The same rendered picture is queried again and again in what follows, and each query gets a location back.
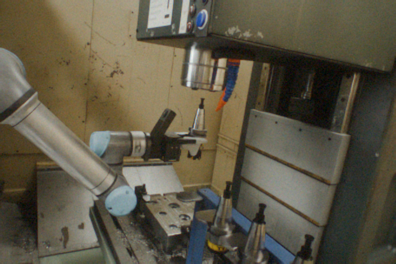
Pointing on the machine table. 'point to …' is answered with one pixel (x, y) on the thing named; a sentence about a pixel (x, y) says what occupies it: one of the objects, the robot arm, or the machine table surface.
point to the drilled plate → (162, 224)
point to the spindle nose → (203, 69)
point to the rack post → (197, 237)
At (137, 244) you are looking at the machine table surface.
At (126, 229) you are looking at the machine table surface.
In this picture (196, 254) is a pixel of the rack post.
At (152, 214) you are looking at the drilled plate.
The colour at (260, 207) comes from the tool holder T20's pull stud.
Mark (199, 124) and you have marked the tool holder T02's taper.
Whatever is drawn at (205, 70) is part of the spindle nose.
